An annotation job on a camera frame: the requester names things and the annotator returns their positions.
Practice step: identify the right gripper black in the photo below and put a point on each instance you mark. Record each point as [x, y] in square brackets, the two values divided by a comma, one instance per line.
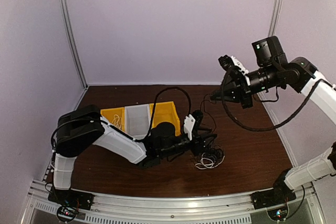
[237, 89]

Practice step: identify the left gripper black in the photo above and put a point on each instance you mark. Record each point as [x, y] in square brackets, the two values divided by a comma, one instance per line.
[199, 139]

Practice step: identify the yellow bin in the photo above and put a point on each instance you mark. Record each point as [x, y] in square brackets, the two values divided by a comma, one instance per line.
[116, 116]
[166, 112]

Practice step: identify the white translucent bin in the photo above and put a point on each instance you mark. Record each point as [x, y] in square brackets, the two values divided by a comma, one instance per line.
[137, 120]

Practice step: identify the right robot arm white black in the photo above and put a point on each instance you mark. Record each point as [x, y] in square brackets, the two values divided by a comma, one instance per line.
[305, 78]

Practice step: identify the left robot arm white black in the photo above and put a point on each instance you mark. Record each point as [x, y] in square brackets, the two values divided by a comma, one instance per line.
[142, 140]

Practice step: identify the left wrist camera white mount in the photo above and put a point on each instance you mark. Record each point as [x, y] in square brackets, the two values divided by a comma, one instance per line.
[191, 123]

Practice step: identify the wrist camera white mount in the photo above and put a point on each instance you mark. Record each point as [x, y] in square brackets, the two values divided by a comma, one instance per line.
[191, 123]
[227, 62]

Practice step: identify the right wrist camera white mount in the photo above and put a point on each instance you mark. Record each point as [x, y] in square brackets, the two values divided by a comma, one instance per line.
[227, 62]

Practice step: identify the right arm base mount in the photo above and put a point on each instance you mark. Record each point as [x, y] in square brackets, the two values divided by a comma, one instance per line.
[275, 200]

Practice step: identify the front aluminium rail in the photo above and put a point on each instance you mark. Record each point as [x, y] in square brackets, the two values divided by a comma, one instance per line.
[106, 208]

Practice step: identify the right aluminium frame post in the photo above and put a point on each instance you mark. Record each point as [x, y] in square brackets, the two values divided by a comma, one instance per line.
[271, 24]

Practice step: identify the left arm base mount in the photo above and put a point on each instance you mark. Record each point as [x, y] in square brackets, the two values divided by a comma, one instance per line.
[70, 202]

